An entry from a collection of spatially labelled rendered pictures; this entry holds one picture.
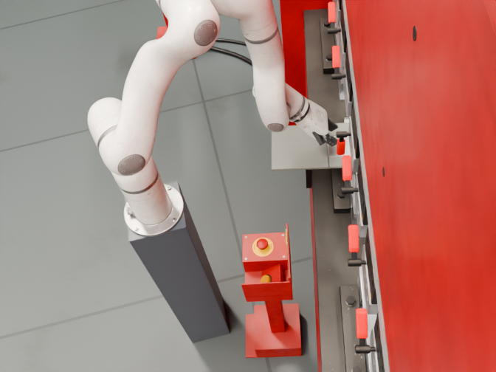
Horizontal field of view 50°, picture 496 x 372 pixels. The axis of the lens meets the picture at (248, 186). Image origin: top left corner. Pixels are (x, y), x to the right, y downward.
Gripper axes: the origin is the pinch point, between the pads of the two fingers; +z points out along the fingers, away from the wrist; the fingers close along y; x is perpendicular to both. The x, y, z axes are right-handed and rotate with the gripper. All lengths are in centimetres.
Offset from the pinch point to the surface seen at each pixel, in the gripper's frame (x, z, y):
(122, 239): 149, 14, 22
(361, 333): -15, -16, -71
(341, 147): -9.3, -8.9, -15.4
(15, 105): 216, -43, 123
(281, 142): 16.7, -5.4, 3.0
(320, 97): 13.7, 13.6, 33.6
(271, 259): 34.6, 8.4, -29.3
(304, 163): 11.2, -0.7, -6.2
